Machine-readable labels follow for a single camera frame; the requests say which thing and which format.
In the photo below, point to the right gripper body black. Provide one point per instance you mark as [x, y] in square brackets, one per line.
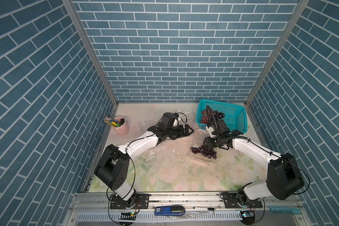
[213, 141]

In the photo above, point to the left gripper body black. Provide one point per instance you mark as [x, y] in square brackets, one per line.
[173, 132]

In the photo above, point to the dark purple grape bunch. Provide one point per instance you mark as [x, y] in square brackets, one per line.
[209, 153]

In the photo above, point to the clear clamshell container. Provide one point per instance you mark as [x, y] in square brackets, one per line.
[186, 117]
[198, 158]
[147, 124]

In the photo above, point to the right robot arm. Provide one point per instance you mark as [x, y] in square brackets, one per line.
[283, 176]

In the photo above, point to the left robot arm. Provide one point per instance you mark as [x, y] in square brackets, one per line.
[112, 167]

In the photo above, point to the dark grape bunch middle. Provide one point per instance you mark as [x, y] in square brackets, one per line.
[218, 115]

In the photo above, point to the teal plastic basket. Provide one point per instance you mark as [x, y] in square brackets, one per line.
[234, 116]

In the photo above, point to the pink pen cup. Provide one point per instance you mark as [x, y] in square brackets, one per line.
[123, 128]

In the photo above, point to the coloured pens bundle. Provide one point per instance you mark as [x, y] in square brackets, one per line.
[112, 122]

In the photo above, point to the black marker pen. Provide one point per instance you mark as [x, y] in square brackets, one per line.
[204, 208]

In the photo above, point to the blue black handheld device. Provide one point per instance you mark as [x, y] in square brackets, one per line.
[174, 210]

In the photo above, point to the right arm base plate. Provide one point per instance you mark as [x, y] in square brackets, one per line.
[234, 200]

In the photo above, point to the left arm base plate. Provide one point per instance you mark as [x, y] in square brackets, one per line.
[140, 201]

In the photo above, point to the teal metal bracket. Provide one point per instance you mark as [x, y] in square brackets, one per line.
[285, 210]

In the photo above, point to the aluminium front rail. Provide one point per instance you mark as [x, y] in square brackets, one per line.
[92, 209]

